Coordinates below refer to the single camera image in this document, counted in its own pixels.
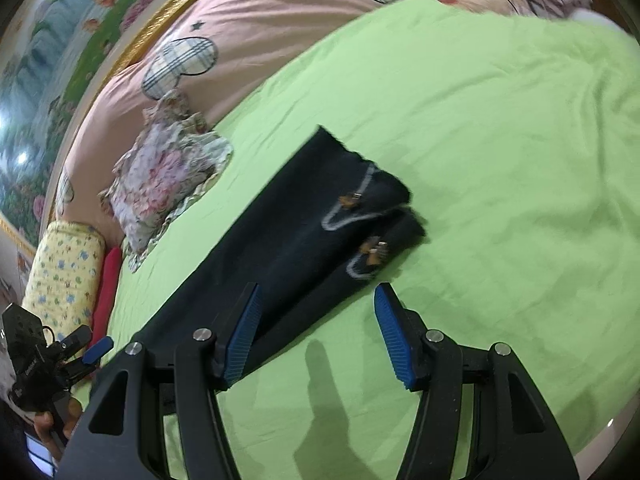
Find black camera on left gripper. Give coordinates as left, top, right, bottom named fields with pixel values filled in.
left=1, top=304, right=47, bottom=380

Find person's left hand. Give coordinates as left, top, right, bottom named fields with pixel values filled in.
left=34, top=398, right=82, bottom=460

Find green bed sheet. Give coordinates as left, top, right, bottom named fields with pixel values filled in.
left=108, top=0, right=639, bottom=452

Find pink headboard cover with bows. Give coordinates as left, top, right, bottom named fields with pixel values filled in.
left=55, top=0, right=398, bottom=246

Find gold framed landscape painting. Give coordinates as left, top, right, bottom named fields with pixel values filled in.
left=1, top=0, right=189, bottom=259

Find floral ruffled pillow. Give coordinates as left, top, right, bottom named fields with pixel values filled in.
left=98, top=89, right=233, bottom=272

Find black fleece pants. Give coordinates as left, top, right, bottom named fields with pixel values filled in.
left=134, top=128, right=425, bottom=373

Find red folded blanket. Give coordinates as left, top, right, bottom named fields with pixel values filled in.
left=90, top=247, right=122, bottom=346

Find yellow cartoon print quilt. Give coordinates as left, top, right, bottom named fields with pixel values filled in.
left=22, top=220, right=105, bottom=341

